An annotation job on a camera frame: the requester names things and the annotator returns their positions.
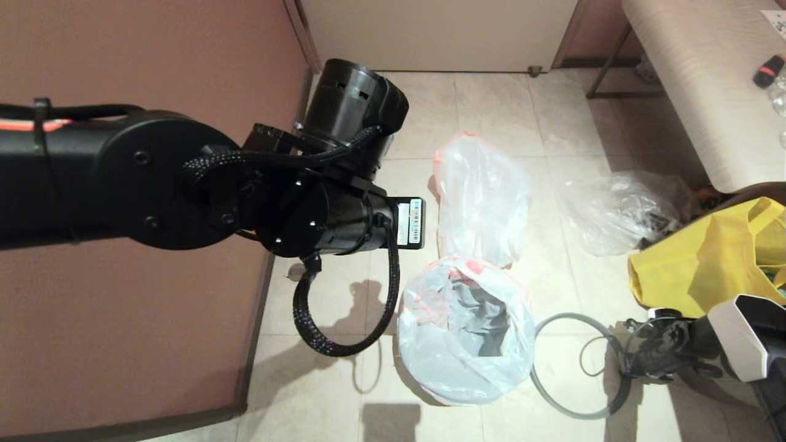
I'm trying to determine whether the grey bin retaining ring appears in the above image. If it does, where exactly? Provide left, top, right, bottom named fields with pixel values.
left=529, top=312, right=633, bottom=421

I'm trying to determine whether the white translucent plastic bag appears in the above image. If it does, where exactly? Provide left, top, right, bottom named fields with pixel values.
left=433, top=132, right=532, bottom=268

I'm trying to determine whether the new red-printed plastic bag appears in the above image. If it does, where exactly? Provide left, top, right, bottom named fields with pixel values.
left=397, top=256, right=537, bottom=408

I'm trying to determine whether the yellow fabric tote bag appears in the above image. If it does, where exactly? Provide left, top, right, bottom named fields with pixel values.
left=628, top=198, right=786, bottom=320

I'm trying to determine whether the crumpled clear plastic bag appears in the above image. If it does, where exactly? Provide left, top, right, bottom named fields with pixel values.
left=556, top=172, right=691, bottom=257

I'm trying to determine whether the beige ribbed round stool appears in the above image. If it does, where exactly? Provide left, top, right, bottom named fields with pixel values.
left=675, top=367, right=786, bottom=413

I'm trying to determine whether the white door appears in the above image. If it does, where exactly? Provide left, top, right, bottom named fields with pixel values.
left=301, top=0, right=579, bottom=73

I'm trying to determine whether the wood-grain table top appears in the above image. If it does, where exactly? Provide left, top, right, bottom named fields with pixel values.
left=620, top=0, right=786, bottom=195

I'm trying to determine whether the white printed paper sheet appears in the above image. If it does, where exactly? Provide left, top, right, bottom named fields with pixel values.
left=760, top=11, right=786, bottom=44

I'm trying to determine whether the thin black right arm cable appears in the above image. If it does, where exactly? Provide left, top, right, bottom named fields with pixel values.
left=580, top=318, right=653, bottom=379

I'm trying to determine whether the corrugated black short cable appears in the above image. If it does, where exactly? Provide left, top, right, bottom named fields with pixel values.
left=183, top=124, right=385, bottom=186

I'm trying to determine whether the corrugated black looped cable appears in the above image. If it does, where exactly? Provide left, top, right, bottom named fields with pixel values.
left=292, top=211, right=402, bottom=359

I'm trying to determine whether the dark metal table leg frame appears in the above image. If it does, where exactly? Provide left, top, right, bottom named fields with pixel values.
left=585, top=26, right=667, bottom=101

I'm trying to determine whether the smooth black left arm cable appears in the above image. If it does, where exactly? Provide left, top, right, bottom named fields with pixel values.
left=0, top=103, right=131, bottom=122

